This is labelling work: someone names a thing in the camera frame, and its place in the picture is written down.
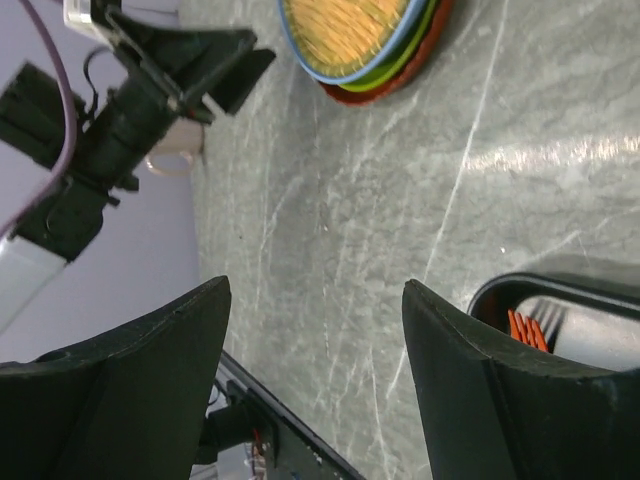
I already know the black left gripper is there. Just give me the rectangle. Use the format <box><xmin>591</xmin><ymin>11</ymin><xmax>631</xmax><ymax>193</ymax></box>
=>
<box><xmin>72</xmin><ymin>9</ymin><xmax>276</xmax><ymax>188</ymax></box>

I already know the beige bird plate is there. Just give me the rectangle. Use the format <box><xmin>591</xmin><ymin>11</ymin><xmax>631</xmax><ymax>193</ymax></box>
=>
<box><xmin>544</xmin><ymin>306</ymin><xmax>639</xmax><ymax>371</ymax></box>

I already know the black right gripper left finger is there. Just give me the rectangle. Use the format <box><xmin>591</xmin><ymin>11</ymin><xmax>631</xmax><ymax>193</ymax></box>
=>
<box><xmin>1</xmin><ymin>276</ymin><xmax>231</xmax><ymax>479</ymax></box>

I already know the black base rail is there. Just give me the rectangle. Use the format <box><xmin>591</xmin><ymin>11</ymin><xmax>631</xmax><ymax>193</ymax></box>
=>
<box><xmin>195</xmin><ymin>352</ymin><xmax>363</xmax><ymax>479</ymax></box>

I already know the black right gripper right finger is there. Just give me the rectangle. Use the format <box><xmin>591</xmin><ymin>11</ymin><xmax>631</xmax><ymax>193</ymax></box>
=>
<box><xmin>402</xmin><ymin>280</ymin><xmax>639</xmax><ymax>479</ymax></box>

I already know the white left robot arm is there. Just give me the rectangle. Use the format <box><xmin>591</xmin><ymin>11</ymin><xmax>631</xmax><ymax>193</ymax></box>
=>
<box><xmin>1</xmin><ymin>1</ymin><xmax>275</xmax><ymax>326</ymax></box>

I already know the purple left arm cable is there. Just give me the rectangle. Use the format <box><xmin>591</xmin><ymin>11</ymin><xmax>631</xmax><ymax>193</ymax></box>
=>
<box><xmin>0</xmin><ymin>0</ymin><xmax>79</xmax><ymax>239</ymax></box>

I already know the stack of coloured plates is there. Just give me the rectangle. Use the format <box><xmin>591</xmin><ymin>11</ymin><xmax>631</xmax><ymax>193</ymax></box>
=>
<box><xmin>317</xmin><ymin>0</ymin><xmax>455</xmax><ymax>107</ymax></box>

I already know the pink mug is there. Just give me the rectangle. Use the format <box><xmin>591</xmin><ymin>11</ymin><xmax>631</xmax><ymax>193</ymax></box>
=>
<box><xmin>145</xmin><ymin>119</ymin><xmax>205</xmax><ymax>177</ymax></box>

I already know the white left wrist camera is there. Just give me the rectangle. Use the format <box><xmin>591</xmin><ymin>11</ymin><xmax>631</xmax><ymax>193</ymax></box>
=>
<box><xmin>62</xmin><ymin>0</ymin><xmax>104</xmax><ymax>37</ymax></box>

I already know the orange plastic fork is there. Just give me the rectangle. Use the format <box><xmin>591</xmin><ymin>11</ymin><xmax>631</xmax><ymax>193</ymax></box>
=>
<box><xmin>507</xmin><ymin>310</ymin><xmax>550</xmax><ymax>353</ymax></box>

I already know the black tray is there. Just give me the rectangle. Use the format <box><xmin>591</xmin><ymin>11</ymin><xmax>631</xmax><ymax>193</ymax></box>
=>
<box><xmin>467</xmin><ymin>271</ymin><xmax>639</xmax><ymax>328</ymax></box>

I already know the blue plate with bamboo mat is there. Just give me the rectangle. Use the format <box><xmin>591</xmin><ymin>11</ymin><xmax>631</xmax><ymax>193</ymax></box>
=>
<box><xmin>279</xmin><ymin>1</ymin><xmax>429</xmax><ymax>85</ymax></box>

